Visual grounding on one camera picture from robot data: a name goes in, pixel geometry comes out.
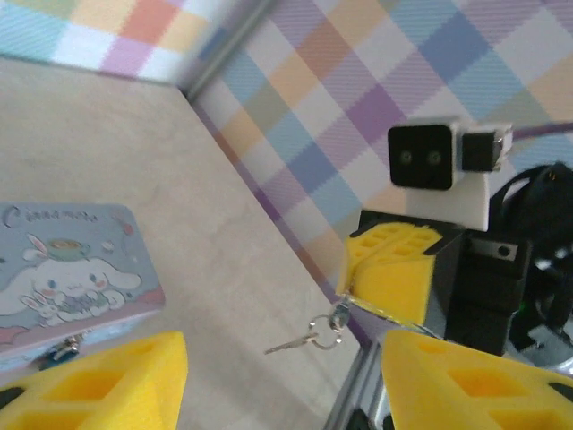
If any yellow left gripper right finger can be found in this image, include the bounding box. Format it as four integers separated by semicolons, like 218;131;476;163
382;330;573;430

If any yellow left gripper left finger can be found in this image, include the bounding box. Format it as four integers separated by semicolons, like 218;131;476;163
0;331;188;430

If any silver key ring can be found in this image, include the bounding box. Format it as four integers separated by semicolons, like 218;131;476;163
308;315;344;351

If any blue pink cartoon tin box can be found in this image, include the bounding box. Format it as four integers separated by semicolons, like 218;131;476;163
0;203;167;373

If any aluminium frame rail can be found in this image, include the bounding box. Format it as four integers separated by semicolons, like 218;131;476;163
326;344;390;430

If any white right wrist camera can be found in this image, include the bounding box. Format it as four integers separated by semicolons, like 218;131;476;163
387;115;514;232

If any aluminium frame post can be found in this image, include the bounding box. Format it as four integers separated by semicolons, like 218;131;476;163
172;0;281;102

